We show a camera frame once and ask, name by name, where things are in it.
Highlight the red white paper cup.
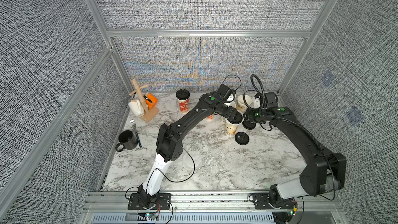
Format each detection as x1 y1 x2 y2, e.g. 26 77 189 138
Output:
206 115 214 121

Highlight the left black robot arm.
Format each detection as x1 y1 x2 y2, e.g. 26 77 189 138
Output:
137 92 243 205

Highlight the silver fork green handle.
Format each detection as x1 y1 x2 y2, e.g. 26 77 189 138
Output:
129 119 142 148

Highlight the cream paper cup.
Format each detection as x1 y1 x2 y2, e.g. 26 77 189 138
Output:
237 94 252 113
220 102 236 124
225 122 239 136

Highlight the wooden mug tree stand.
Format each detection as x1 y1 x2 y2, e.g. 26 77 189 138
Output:
130 79 159 122

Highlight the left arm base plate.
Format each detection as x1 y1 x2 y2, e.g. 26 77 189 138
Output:
127 191 172 211

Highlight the white mug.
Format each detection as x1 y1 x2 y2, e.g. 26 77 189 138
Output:
128 100 145 117

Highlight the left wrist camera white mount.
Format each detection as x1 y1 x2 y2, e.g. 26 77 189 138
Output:
216 84 236 105

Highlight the red paper milk tea cup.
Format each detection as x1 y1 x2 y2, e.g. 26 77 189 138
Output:
178 99 189 114

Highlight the black cup lid back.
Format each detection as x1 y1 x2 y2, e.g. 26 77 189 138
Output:
242 120 257 130

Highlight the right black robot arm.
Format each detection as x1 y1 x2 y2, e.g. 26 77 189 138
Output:
243 107 347 202

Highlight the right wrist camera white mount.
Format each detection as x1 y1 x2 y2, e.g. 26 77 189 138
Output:
253 92 278 110

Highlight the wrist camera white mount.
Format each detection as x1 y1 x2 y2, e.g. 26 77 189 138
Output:
253 92 278 110
216 84 236 105

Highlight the orange mug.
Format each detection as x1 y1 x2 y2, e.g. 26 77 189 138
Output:
144 92 158 109

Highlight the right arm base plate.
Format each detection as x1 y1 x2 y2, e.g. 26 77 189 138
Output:
248 192 297 210

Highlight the white leak-proof paper disc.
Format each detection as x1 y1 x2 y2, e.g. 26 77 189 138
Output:
183 152 202 169

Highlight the black mug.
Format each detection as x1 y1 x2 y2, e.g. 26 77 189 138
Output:
115 130 138 152

